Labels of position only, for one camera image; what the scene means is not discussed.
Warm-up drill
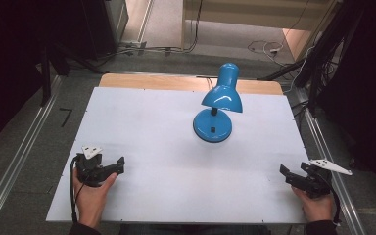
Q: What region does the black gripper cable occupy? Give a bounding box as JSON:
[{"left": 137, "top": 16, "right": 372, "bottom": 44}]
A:
[
  {"left": 69, "top": 155, "right": 85, "bottom": 224},
  {"left": 319, "top": 174, "right": 343, "bottom": 227}
]

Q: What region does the white table board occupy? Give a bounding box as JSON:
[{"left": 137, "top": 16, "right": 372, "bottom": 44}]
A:
[{"left": 45, "top": 85, "right": 310, "bottom": 225}]

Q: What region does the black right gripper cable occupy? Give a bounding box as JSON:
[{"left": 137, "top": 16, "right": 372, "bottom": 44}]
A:
[{"left": 319, "top": 174, "right": 343, "bottom": 227}]

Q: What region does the black tripod stand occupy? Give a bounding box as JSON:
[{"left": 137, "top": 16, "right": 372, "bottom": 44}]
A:
[{"left": 257, "top": 0, "right": 366, "bottom": 118}]

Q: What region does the black curtain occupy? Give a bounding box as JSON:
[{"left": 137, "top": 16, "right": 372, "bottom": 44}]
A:
[
  {"left": 316, "top": 0, "right": 376, "bottom": 200},
  {"left": 0, "top": 0, "right": 89, "bottom": 155}
]

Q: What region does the grey power strip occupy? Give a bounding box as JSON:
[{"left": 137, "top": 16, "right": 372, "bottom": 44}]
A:
[{"left": 118, "top": 40, "right": 149, "bottom": 56}]

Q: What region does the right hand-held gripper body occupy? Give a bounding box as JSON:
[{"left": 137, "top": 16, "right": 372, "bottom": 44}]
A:
[{"left": 302, "top": 158, "right": 353, "bottom": 200}]

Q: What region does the black metal stand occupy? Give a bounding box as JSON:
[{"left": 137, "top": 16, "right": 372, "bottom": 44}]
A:
[{"left": 39, "top": 43, "right": 53, "bottom": 108}]

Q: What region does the blue desk lamp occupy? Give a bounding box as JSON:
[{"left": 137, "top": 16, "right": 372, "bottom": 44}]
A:
[{"left": 192, "top": 62, "right": 244, "bottom": 144}]

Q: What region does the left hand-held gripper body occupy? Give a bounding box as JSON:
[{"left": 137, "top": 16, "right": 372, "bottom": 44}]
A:
[{"left": 74, "top": 145, "right": 113, "bottom": 188}]

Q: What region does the dark cabinet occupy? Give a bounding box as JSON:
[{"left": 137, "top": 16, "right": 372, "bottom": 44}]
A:
[{"left": 77, "top": 0, "right": 130, "bottom": 61}]

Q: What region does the black floor cable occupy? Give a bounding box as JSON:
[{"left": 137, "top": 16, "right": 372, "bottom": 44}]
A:
[{"left": 94, "top": 0, "right": 205, "bottom": 68}]

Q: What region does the white floor cable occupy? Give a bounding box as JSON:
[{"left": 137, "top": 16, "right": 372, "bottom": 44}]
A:
[{"left": 247, "top": 39, "right": 286, "bottom": 68}]

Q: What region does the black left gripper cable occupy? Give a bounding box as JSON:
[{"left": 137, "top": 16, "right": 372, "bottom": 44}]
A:
[{"left": 69, "top": 155, "right": 85, "bottom": 224}]

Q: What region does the black lamp cable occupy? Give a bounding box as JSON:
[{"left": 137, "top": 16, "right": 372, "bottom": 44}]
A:
[{"left": 195, "top": 75, "right": 217, "bottom": 90}]

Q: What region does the person's left hand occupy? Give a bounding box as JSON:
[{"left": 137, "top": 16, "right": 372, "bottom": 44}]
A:
[{"left": 72, "top": 167, "right": 118, "bottom": 229}]

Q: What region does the aluminium floor rail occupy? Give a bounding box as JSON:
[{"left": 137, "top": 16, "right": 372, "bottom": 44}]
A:
[
  {"left": 295, "top": 89, "right": 368, "bottom": 235},
  {"left": 0, "top": 75, "right": 64, "bottom": 235}
]

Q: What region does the person's right hand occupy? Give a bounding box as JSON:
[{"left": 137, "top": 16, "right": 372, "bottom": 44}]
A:
[{"left": 291, "top": 187, "right": 335, "bottom": 223}]

